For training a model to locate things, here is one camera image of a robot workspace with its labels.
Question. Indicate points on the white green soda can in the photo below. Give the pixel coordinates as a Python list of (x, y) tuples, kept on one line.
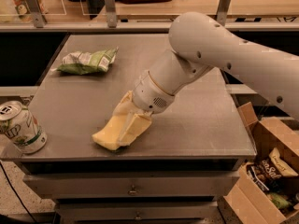
[(19, 125)]

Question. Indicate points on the right metal bracket post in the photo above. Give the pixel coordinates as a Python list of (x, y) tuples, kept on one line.
[(222, 11)]

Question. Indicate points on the dark sea salt chip bag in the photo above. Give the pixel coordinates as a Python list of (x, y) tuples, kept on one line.
[(265, 175)]

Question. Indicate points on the green snack bag in box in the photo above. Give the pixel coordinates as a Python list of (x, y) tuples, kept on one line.
[(280, 201)]

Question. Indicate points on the metal bracket post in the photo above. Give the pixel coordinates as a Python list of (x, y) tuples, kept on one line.
[(36, 13), (222, 11), (111, 13)]

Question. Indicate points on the middle metal bracket post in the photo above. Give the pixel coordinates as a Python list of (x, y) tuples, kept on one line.
[(111, 13)]

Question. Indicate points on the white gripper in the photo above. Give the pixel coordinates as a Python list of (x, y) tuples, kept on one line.
[(149, 94)]

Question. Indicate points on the lower metal drawer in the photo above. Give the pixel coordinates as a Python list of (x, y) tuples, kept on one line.
[(135, 211)]

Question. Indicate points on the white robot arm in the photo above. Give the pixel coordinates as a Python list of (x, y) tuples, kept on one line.
[(198, 44)]

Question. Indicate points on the green jalapeno chip bag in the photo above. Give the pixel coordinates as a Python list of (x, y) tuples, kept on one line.
[(85, 63)]

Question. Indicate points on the metal drawer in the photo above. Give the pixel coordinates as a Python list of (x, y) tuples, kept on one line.
[(134, 184), (135, 211)]

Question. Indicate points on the yellow sponge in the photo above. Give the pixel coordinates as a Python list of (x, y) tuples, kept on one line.
[(109, 136)]

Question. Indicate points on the cardboard box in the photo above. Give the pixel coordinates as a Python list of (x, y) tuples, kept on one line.
[(274, 140)]

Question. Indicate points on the upper metal drawer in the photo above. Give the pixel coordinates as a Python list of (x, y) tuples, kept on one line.
[(134, 184)]

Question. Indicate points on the left metal bracket post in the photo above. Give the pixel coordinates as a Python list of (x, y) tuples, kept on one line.
[(36, 13)]

